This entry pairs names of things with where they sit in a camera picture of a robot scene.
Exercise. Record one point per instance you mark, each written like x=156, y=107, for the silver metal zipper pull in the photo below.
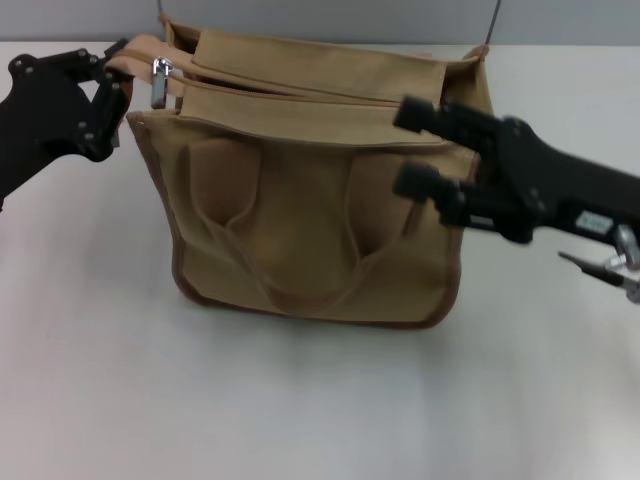
x=160, y=82

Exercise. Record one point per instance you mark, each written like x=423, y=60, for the khaki canvas food bag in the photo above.
x=310, y=240

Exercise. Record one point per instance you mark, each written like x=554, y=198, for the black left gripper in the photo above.
x=40, y=110

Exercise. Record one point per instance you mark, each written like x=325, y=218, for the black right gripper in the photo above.
x=565, y=185

